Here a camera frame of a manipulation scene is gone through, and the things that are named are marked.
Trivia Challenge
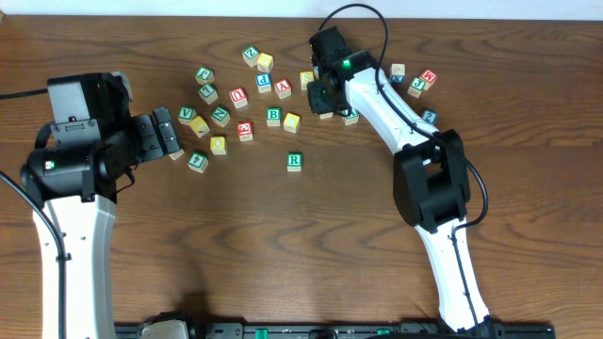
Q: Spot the yellow O block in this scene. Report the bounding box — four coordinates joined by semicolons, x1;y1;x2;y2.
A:
318;112;334;120

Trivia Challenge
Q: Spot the green B block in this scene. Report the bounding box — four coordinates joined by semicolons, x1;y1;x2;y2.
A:
266;107;282;127

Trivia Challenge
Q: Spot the green R block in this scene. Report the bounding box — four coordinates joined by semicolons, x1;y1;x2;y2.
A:
286;153;302;172

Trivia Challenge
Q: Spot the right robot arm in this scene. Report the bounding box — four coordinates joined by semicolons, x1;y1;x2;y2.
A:
307;27;490;333

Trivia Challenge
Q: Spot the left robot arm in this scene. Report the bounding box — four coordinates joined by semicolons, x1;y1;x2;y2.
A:
21;72;183;338

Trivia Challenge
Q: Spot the yellow block far left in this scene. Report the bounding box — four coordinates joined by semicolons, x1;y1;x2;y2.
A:
170;149;185;160

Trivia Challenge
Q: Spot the yellow block centre top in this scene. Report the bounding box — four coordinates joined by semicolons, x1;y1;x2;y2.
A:
300;71;315;90

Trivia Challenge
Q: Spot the green V block left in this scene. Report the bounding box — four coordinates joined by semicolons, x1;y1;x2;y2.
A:
178;106;197;125

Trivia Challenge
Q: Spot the green v block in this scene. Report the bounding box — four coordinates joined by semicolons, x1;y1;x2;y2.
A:
343;109;359;125
178;106;197;125

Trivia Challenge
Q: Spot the yellow block near V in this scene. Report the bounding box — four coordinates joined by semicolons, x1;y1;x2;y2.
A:
188;116;210;137

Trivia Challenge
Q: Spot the green V block right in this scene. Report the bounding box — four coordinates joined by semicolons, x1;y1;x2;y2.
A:
343;109;359;125

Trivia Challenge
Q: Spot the green 4 block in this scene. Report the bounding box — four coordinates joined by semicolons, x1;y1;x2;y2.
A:
187;153;208;173

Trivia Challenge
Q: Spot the red A block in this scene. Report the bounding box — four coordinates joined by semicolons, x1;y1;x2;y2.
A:
274;78;292;100

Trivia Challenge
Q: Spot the yellow block beside R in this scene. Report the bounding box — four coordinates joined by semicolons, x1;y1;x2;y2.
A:
283;112;301;134

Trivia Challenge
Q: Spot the yellow block lower middle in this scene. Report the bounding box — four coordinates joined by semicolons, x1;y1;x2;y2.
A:
210;137;227;155

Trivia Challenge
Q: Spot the green N block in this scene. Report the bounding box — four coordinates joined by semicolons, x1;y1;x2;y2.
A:
211;106;231;127

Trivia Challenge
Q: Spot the green 7 block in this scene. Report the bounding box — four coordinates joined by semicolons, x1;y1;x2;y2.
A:
198;84;219;105

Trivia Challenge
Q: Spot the blue P block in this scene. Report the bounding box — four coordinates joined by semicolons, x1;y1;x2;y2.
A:
255;73;272;93

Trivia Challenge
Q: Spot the yellow block beside Z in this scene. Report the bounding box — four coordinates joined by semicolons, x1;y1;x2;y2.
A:
256;53;274;73

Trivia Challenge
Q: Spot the green J block left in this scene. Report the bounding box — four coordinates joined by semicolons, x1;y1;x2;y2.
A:
195;67;215;86

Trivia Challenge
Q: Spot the green j block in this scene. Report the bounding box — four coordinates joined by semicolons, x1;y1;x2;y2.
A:
195;67;215;86
407;77;427;98

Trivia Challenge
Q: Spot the white X block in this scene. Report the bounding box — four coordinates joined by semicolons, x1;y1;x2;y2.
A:
389;63;405;84

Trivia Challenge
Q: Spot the red U block left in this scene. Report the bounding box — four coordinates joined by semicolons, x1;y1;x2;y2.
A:
229;87;249;108

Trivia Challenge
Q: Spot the green Z block top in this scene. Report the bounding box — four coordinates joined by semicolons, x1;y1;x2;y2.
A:
242;45;260;68

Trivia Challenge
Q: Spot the green J block right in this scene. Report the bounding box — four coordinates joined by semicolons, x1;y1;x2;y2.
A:
407;77;427;98

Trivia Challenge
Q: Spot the blue 2 block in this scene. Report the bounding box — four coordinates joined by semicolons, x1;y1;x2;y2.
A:
422;109;438;125

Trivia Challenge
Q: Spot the red M block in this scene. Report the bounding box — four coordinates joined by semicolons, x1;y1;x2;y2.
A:
420;69;437;90

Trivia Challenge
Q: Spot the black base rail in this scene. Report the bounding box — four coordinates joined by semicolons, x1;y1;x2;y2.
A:
115;312;556;339

